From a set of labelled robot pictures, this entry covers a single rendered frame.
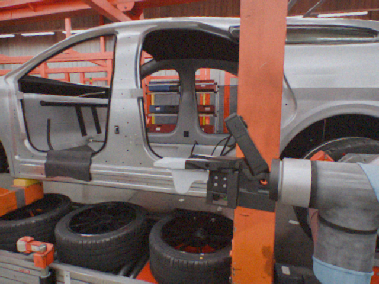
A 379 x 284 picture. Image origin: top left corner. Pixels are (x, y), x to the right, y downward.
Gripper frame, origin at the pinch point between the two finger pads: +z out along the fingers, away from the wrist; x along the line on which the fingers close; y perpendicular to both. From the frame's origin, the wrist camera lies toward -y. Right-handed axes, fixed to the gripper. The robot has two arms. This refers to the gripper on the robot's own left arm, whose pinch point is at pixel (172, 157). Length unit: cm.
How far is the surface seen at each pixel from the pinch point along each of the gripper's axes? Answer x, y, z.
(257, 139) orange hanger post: 49, -5, -11
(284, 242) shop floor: 209, 96, -26
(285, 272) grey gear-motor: 97, 68, -25
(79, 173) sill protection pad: 86, 28, 125
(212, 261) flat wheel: 79, 64, 12
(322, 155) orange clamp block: 85, 1, -37
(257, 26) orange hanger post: 44, -46, -9
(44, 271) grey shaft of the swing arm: 46, 78, 104
